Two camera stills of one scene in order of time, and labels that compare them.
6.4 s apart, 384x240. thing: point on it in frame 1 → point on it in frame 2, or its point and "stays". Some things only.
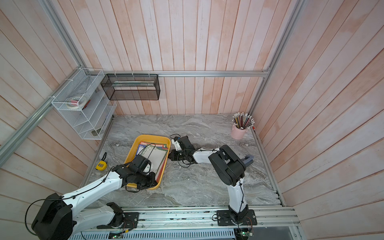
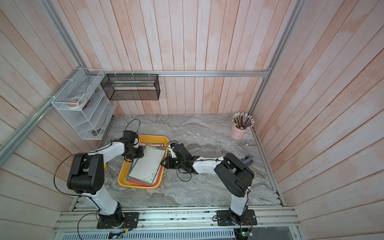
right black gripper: [174, 158] → [168, 163]
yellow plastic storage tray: [149, 138] stays
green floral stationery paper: [156, 155] stays
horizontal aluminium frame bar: [265, 72] stays
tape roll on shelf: [76, 102] stays
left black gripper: [151, 183] → [140, 154]
